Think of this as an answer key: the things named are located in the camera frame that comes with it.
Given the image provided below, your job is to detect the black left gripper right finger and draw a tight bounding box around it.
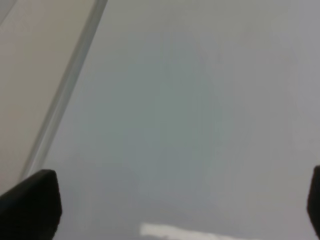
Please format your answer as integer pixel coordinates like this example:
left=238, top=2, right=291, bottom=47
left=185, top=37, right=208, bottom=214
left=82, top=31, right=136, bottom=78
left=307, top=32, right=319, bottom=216
left=306, top=165, right=320, bottom=239

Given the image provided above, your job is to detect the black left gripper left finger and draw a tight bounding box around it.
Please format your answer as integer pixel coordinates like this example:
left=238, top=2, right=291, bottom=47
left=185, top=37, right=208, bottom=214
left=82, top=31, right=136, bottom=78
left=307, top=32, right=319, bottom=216
left=0, top=169, right=62, bottom=240

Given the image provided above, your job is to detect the white framed whiteboard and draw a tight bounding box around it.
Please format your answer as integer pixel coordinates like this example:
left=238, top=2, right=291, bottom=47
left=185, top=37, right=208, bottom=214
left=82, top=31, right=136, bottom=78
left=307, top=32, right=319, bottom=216
left=32, top=0, right=320, bottom=240

